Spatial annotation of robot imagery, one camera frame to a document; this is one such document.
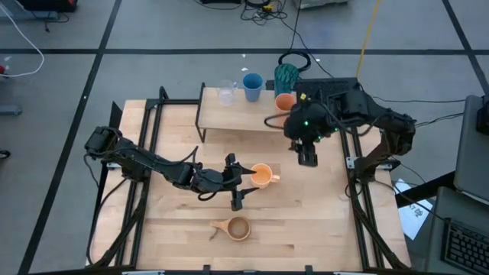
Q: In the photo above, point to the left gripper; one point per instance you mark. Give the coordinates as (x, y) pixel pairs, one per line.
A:
(214, 181)

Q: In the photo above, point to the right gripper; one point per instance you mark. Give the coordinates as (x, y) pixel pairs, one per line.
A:
(309, 122)

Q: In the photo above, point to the teal faceted plastic tumbler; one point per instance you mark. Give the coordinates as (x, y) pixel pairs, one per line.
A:
(284, 80)

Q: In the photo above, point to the grey-blue plastic cup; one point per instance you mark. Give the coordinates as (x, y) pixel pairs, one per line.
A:
(252, 91)

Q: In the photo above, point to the clear plastic cup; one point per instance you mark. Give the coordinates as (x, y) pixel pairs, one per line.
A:
(227, 95)

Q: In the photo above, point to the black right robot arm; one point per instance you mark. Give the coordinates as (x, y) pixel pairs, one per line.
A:
(382, 122)

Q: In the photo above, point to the wooden shelf with black legs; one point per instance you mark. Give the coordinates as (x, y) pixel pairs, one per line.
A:
(237, 114)

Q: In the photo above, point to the white paper sheet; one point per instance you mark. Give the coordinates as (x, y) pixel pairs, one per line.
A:
(414, 221)

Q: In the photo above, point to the white box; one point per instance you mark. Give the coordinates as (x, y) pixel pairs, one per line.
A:
(321, 3)

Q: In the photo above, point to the grey desk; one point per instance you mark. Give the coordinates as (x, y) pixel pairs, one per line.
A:
(470, 153)
(437, 237)

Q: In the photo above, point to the black keyboard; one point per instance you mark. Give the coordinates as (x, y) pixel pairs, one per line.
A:
(466, 248)

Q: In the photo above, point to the black equipment case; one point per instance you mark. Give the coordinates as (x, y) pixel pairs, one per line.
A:
(46, 4)

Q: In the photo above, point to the black aluminium table frame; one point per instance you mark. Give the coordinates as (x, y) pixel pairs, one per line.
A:
(175, 102)

